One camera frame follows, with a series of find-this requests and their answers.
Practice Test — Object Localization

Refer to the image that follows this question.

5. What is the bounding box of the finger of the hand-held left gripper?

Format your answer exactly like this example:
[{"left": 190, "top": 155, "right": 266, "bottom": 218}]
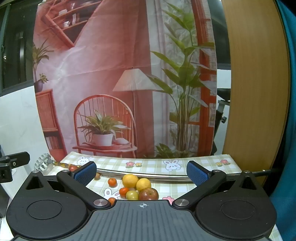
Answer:
[{"left": 0, "top": 152, "right": 30, "bottom": 183}]

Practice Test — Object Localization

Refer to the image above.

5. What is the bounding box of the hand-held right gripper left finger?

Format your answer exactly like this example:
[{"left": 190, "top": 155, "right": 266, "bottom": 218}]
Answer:
[{"left": 20, "top": 161, "right": 111, "bottom": 210}]

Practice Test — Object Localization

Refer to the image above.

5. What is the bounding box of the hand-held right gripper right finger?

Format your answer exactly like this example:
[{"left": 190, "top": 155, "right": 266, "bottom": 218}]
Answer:
[{"left": 172, "top": 160, "right": 266, "bottom": 210}]

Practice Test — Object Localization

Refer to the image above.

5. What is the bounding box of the large yellow orange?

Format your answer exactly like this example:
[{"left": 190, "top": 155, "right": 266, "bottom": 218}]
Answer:
[{"left": 122, "top": 174, "right": 139, "bottom": 189}]

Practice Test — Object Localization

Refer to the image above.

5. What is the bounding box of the green apple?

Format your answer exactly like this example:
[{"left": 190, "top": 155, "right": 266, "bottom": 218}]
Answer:
[{"left": 125, "top": 190, "right": 139, "bottom": 201}]

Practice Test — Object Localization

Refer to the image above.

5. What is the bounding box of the large red apple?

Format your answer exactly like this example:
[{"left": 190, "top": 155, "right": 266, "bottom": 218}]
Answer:
[{"left": 139, "top": 188, "right": 159, "bottom": 201}]

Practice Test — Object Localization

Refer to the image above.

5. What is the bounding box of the yellow lemon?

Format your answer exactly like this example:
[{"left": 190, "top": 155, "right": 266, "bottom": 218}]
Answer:
[{"left": 136, "top": 178, "right": 152, "bottom": 192}]

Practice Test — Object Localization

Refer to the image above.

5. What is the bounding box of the telescopic metal rod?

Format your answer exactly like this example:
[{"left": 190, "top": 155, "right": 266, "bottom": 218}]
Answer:
[{"left": 35, "top": 153, "right": 278, "bottom": 183}]

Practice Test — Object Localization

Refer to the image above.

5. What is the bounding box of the black exercise bike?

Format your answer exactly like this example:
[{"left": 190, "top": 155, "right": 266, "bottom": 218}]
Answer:
[{"left": 211, "top": 88, "right": 232, "bottom": 156}]

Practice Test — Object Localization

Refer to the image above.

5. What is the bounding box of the teal cloth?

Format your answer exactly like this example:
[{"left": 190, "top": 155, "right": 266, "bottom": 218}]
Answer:
[{"left": 269, "top": 0, "right": 296, "bottom": 234}]

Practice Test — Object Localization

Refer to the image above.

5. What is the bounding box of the wooden board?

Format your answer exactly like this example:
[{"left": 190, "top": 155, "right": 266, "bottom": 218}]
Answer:
[{"left": 221, "top": 0, "right": 290, "bottom": 186}]

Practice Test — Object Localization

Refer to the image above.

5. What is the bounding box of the dark window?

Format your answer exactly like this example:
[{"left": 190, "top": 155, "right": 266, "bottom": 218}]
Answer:
[{"left": 0, "top": 0, "right": 38, "bottom": 90}]

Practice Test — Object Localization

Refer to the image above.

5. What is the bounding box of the printed room backdrop cloth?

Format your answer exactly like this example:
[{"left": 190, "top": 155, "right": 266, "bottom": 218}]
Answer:
[{"left": 32, "top": 0, "right": 218, "bottom": 159}]

